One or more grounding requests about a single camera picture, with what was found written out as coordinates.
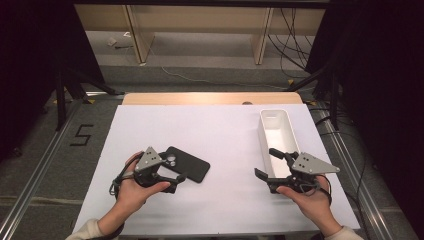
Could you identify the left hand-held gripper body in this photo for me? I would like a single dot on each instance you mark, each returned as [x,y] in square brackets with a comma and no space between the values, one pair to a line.
[146,161]

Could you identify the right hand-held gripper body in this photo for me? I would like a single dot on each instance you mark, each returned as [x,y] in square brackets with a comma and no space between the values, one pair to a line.
[311,166]

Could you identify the white plastic box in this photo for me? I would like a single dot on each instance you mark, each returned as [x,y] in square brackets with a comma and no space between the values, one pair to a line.
[278,136]

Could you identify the black phone case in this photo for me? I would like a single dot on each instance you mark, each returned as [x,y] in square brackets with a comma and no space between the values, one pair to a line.
[191,165]

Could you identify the person's right hand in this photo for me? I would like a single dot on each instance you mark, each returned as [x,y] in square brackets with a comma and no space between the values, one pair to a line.
[315,203]

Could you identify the person's left hand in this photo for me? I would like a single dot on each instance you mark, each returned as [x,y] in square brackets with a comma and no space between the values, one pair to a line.
[131,196]

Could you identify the black metal stand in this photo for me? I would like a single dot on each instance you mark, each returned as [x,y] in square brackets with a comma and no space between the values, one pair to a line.
[61,100]
[333,96]

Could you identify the dark curtain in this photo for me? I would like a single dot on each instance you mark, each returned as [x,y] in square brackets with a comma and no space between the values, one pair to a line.
[26,66]
[383,83]

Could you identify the light wooden shelf unit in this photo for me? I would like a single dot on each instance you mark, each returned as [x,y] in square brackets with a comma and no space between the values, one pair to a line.
[200,20]

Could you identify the aluminium floor rail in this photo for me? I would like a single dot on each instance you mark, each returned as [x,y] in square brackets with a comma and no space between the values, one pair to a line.
[353,173]
[36,173]

